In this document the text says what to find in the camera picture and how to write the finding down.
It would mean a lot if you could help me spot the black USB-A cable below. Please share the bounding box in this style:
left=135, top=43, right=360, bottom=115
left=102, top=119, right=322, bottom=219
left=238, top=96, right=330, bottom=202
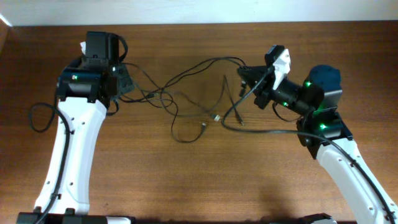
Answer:
left=124, top=62, right=224, bottom=122

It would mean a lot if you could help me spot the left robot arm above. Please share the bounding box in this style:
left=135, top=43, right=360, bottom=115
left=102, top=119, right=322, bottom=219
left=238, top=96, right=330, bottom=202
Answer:
left=17, top=31, right=135, bottom=223

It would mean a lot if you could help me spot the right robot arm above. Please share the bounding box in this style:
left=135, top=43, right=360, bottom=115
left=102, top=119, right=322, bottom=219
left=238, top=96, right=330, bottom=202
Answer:
left=238, top=65, right=397, bottom=223

